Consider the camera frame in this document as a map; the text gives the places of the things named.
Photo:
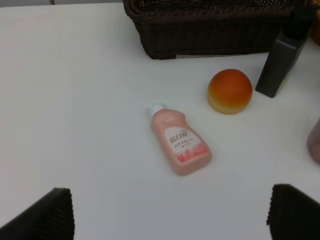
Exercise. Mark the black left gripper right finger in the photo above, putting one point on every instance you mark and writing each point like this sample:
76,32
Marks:
293,215

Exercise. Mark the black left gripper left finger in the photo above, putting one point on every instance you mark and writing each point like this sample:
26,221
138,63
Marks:
50,218

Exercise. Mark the purple translucent plastic cup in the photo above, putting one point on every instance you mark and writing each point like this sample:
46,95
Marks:
313,143

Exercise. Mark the pink detergent bottle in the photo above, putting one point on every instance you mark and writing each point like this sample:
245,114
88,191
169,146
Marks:
185,150

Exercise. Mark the dark green pump bottle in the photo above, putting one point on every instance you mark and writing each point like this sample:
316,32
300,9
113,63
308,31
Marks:
286,49

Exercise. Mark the red orange bun toy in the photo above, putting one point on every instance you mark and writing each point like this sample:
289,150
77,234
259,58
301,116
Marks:
229,91

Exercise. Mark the tan wicker basket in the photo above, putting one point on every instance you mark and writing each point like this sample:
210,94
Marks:
315,31

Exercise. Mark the dark brown wicker basket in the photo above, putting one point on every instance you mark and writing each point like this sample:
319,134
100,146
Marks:
170,28

